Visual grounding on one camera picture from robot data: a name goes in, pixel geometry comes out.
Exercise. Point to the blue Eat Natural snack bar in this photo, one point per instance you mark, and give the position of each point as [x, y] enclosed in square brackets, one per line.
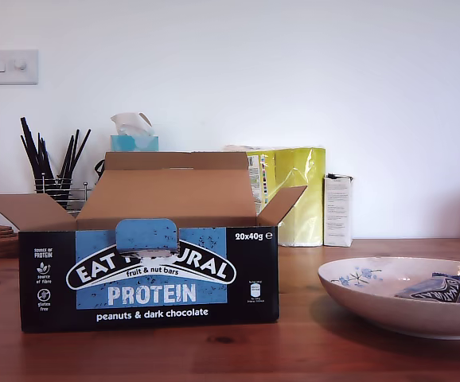
[433, 290]

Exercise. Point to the turquoise tissue box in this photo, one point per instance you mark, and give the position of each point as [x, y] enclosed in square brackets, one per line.
[134, 144]

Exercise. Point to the white printed carton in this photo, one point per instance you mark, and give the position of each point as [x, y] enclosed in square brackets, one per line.
[337, 214]

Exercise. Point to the Eat Natural carton box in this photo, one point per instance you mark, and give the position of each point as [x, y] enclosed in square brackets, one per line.
[154, 292]

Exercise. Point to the white plate with blue flowers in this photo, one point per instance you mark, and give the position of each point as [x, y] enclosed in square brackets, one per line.
[373, 306]

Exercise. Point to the yellow plastic-wrapped pack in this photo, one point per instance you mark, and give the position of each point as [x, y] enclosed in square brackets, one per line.
[305, 198]

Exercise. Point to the white tissue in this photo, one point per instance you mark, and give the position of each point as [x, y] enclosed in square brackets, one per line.
[128, 123]

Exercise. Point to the black stick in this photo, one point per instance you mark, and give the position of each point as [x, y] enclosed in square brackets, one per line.
[40, 151]
[73, 145]
[81, 145]
[28, 156]
[67, 153]
[34, 145]

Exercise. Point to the white light switch plate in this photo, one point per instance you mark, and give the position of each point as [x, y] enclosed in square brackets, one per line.
[9, 74]

